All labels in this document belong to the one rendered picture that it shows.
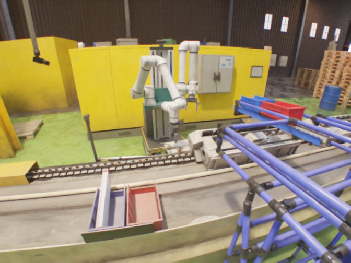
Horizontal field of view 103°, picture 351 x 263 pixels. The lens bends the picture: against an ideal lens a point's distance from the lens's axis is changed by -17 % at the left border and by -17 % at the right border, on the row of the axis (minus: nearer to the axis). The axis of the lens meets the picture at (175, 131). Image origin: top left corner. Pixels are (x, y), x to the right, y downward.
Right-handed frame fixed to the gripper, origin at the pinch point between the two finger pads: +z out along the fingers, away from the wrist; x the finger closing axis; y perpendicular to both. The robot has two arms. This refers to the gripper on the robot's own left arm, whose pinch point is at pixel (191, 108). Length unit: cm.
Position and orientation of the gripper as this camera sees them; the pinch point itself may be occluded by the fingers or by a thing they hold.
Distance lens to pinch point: 204.8
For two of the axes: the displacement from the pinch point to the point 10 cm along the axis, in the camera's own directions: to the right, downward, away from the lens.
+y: 1.9, 0.3, -9.8
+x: 9.8, 0.4, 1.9
